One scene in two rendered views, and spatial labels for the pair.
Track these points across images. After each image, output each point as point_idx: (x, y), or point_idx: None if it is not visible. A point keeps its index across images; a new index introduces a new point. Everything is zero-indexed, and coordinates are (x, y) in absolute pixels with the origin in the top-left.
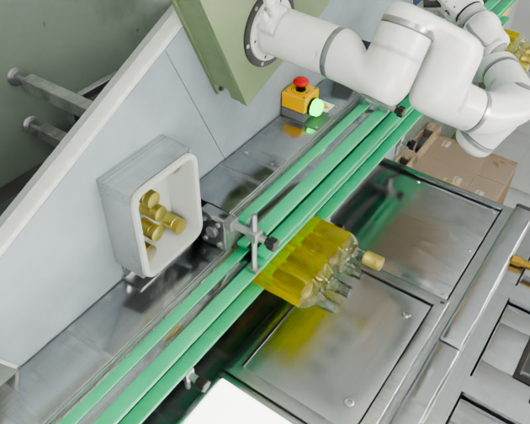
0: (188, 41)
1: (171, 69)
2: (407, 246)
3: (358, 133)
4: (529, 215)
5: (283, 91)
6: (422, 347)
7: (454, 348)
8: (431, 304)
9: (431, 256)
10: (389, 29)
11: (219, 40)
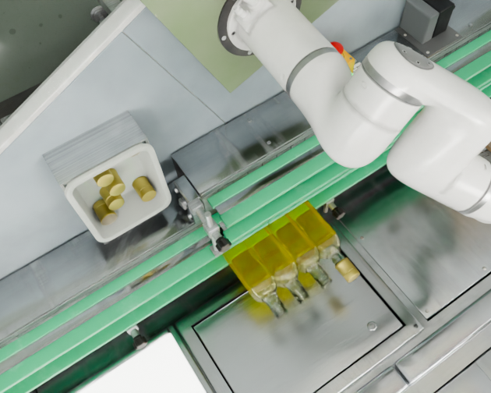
0: (158, 19)
1: (135, 49)
2: (416, 242)
3: None
4: None
5: None
6: (370, 369)
7: (404, 380)
8: (404, 323)
9: (436, 262)
10: (362, 82)
11: (176, 36)
